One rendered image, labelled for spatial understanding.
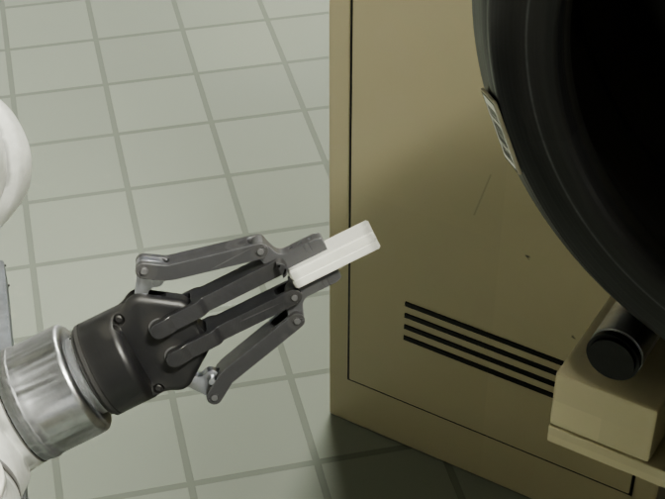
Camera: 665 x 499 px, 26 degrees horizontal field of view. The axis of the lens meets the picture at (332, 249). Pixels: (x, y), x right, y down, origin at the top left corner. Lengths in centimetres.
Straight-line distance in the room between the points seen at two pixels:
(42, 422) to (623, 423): 46
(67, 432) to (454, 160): 96
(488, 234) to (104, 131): 128
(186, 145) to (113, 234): 32
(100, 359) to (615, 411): 41
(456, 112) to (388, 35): 13
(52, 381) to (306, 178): 185
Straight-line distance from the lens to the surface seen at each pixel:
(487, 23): 103
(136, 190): 287
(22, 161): 142
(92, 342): 107
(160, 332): 107
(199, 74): 322
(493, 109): 106
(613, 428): 120
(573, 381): 119
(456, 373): 215
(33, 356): 108
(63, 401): 107
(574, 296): 196
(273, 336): 108
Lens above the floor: 167
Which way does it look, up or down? 38 degrees down
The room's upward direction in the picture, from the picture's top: straight up
